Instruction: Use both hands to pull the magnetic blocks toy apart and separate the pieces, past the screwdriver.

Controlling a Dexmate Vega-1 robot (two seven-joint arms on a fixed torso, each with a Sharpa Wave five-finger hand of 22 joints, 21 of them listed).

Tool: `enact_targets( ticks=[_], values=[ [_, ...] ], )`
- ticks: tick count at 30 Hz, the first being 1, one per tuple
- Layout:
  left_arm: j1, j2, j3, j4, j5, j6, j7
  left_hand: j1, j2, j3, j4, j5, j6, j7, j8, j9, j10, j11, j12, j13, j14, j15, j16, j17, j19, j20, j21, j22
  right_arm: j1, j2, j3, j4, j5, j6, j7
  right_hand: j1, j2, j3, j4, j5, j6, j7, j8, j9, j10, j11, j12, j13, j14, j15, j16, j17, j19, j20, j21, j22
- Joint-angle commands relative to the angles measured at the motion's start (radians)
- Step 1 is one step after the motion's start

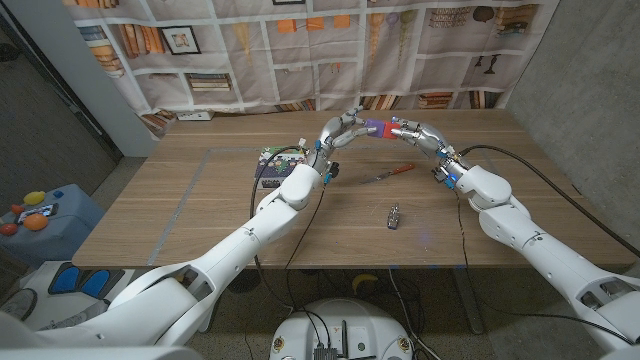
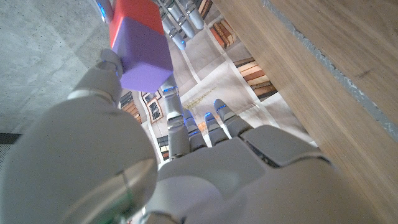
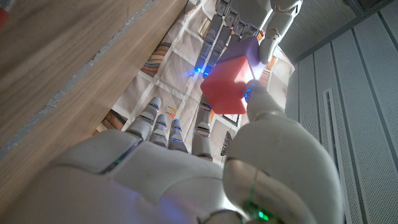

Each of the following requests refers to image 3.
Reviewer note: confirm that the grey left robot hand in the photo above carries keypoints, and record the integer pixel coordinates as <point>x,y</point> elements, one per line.
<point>248,12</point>

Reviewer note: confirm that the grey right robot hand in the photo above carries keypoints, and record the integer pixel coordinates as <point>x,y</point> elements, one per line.
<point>186,186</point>

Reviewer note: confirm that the purple magnetic block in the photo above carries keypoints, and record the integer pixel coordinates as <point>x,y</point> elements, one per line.
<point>242,49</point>

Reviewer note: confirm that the red magnetic block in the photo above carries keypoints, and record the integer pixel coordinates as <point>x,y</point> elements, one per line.
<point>227,87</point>

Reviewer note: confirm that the printed bookshelf backdrop cloth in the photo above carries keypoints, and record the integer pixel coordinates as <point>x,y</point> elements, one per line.
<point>174,62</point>

